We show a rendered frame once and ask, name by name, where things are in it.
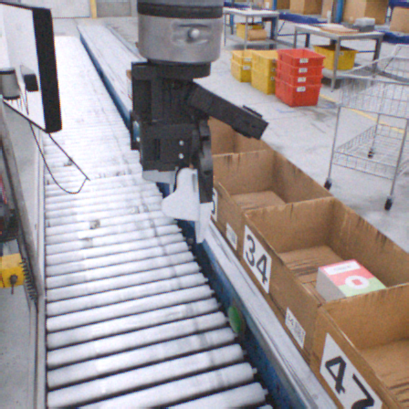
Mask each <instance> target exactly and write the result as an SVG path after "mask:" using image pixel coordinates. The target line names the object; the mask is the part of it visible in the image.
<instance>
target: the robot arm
mask: <svg viewBox="0 0 409 409"><path fill-rule="evenodd" d="M137 1H138V2H137V12H138V45H139V55H140V56H141V57H143V58H146V59H148V61H131V107H132V110H129V115H130V149H131V151H140V160H139V163H140V164H141V166H142V178H143V179H144V180H146V181H153V182H158V183H165V184H170V195H169V196H167V197H165V198H164V199H163V200H162V202H161V211H162V213H163V215H164V216H166V217H168V218H174V219H181V220H193V221H195V222H194V227H195V236H196V243H202V242H203V240H204V238H205V234H206V231H207V228H208V226H209V221H210V216H211V211H212V202H213V194H214V164H213V157H212V153H211V148H212V144H211V130H210V126H209V124H208V121H209V116H211V117H213V118H215V119H217V120H219V121H221V122H223V123H224V124H227V125H229V126H231V128H232V129H233V130H234V131H236V132H237V133H238V134H239V135H241V136H245V137H247V138H249V139H251V138H252V137H253V138H254V139H256V140H258V141H259V140H260V139H261V137H262V135H263V133H264V132H265V130H266V128H267V126H268V125H269V122H266V121H265V120H263V119H262V118H263V116H262V115H261V114H259V113H257V111H256V110H255V109H254V108H249V107H248V106H246V105H243V107H241V106H239V105H237V104H235V103H234V102H232V101H231V100H228V99H226V98H224V97H222V96H221V95H220V94H218V93H216V92H214V91H212V90H210V89H209V88H207V87H203V86H201V85H200V84H198V83H196V82H194V81H193V79H203V78H207V77H209V76H211V66H212V62H215V61H217V60H218V59H219V58H220V57H221V44H222V31H223V11H224V0H137ZM133 121H136V122H137V123H138V124H139V125H138V133H139V135H140V138H136V142H134V141H133ZM190 163H191V164H192V165H193V168H194V169H191V168H189V164H190Z"/></svg>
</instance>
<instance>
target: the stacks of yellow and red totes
mask: <svg viewBox="0 0 409 409"><path fill-rule="evenodd" d="M230 53H231V54H232V57H231V58H229V60H230V61H231V76H232V77H234V78H235V79H236V80H237V81H239V82H240V83H252V86H254V87H255V88H256V89H258V90H260V91H262V92H264V93H265V94H267V95H269V94H276V97H277V98H279V99H280V100H282V101H284V102H285V103H287V104H288V105H289V106H290V107H291V108H296V107H308V106H317V105H318V101H319V96H320V88H321V87H323V84H322V83H320V81H321V78H323V74H322V70H323V69H324V68H325V66H323V61H324V59H326V56H323V55H321V54H318V53H316V52H313V51H310V50H307V49H305V48H295V49H277V50H255V49H246V50H230Z"/></svg>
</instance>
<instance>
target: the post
mask: <svg viewBox="0 0 409 409"><path fill-rule="evenodd" d="M0 174H1V178H2V183H3V186H4V189H5V196H6V200H7V202H8V204H9V208H10V209H14V208H15V210H16V217H17V221H18V223H19V234H20V233H22V236H21V237H19V238H18V242H19V245H20V248H21V252H22V255H23V258H26V259H27V261H26V262H28V266H29V270H30V273H29V274H31V275H32V276H31V278H32V281H33V284H32V285H34V289H35V292H36V294H38V296H42V295H44V285H43V281H42V277H41V273H40V268H39V264H38V260H37V250H36V245H35V241H34V237H33V232H32V228H31V224H30V221H29V216H28V212H27V208H26V200H25V197H24V192H23V188H22V184H21V181H20V176H19V172H18V168H17V164H16V157H15V152H14V148H13V144H12V141H11V136H10V132H9V128H8V124H7V119H6V115H5V108H4V103H3V100H2V96H1V92H0ZM31 278H29V279H27V280H25V279H24V281H23V286H24V290H25V293H26V304H27V306H28V310H29V315H30V298H33V297H34V296H33V297H29V295H33V294H34V292H32V293H30V294H28V292H29V291H32V290H33V289H30V290H28V289H29V288H32V286H30V287H27V285H30V284H31V282H29V283H26V281H29V280H31Z"/></svg>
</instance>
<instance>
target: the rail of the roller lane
mask: <svg viewBox="0 0 409 409"><path fill-rule="evenodd" d="M43 135H44V134H43V132H42V131H41V130H40V129H38V128H37V127H36V138H37V142H38V145H39V147H40V149H41V151H42V153H43V150H44V149H43V147H44V145H43V139H44V138H43ZM43 154H44V153H43ZM43 163H44V161H43V158H42V156H41V154H40V151H39V149H38V148H37V144H36V172H35V201H34V230H33V237H34V241H35V245H36V250H37V260H38V264H39V268H40V273H41V277H42V281H43V285H44V295H42V296H38V294H36V295H37V300H36V304H37V308H38V313H37V309H36V306H35V303H34V300H35V299H32V300H30V318H29V348H28V376H27V407H26V409H48V408H46V405H45V402H47V394H48V393H49V390H48V388H47V385H46V380H47V373H48V372H49V369H48V365H46V360H47V353H48V352H49V350H48V347H46V342H47V336H48V332H47V330H46V328H45V326H47V319H48V317H47V315H45V310H47V300H45V298H46V297H47V289H46V288H45V285H46V279H47V276H45V272H46V266H47V265H45V261H46V256H47V255H45V253H44V252H46V246H44V242H46V237H45V236H44V233H46V232H45V229H46V228H45V227H44V224H45V221H46V220H44V217H45V213H44V210H45V206H44V202H45V199H44V196H45V193H44V190H45V186H44V184H45V182H44V180H43V179H45V177H44V176H43V173H44V171H43V168H44V165H43Z"/></svg>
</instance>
